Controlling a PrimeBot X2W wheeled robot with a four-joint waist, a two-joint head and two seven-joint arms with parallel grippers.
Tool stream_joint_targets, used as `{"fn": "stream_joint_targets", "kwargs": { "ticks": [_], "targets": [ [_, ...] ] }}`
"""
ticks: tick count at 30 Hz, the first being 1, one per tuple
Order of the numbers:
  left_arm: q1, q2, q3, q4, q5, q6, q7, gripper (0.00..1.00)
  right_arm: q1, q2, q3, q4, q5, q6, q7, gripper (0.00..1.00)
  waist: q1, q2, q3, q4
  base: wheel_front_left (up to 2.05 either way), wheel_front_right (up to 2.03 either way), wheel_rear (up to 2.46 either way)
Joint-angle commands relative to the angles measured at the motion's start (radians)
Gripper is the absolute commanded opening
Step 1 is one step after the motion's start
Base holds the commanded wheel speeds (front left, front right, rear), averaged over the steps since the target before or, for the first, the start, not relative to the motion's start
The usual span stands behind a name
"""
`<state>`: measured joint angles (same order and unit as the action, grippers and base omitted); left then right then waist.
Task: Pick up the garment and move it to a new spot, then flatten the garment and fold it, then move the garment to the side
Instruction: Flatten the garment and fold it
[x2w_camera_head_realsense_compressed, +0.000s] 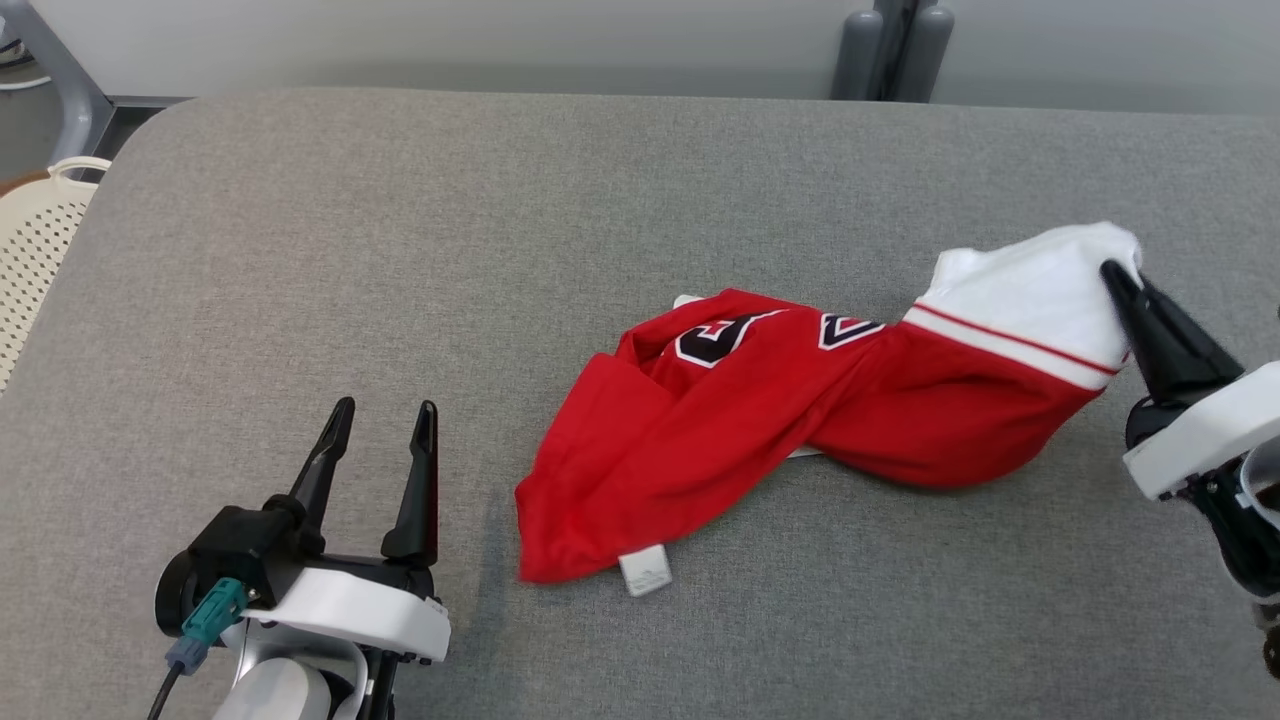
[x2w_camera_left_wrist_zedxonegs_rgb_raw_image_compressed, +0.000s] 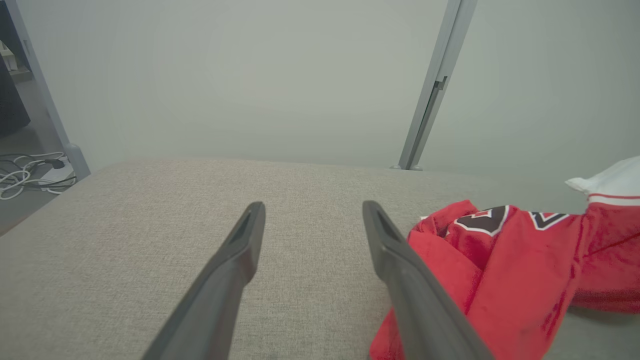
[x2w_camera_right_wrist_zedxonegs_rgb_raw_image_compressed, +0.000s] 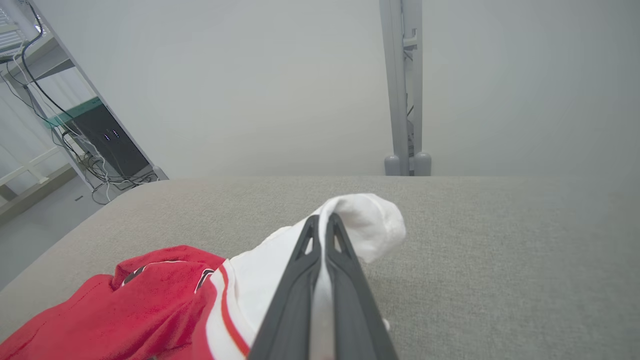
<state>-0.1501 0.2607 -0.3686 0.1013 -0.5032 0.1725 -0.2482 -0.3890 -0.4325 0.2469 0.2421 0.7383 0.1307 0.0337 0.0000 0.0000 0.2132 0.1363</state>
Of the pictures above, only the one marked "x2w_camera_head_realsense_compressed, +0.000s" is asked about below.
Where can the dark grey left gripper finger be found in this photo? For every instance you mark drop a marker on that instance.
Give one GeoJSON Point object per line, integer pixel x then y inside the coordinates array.
{"type": "Point", "coordinates": [325, 465]}
{"type": "Point", "coordinates": [420, 510]}

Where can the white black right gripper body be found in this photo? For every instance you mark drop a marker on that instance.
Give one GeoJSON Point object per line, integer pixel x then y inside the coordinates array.
{"type": "Point", "coordinates": [1210, 430]}

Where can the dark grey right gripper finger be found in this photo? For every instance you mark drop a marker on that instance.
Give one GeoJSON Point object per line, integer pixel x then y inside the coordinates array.
{"type": "Point", "coordinates": [1195, 345]}
{"type": "Point", "coordinates": [1150, 350]}

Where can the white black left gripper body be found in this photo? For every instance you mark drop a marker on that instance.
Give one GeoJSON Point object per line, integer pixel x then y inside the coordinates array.
{"type": "Point", "coordinates": [370, 610]}

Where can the red and white jersey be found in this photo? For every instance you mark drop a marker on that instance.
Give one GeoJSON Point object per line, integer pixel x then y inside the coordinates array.
{"type": "Point", "coordinates": [700, 430]}

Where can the cream perforated laundry basket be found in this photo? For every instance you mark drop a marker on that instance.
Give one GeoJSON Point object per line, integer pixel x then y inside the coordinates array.
{"type": "Point", "coordinates": [35, 250]}

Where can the grey metal partition post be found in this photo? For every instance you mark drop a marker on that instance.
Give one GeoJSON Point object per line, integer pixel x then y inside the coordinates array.
{"type": "Point", "coordinates": [890, 50]}

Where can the grey metal frame leg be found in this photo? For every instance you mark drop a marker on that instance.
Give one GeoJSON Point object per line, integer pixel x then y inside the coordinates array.
{"type": "Point", "coordinates": [70, 90]}

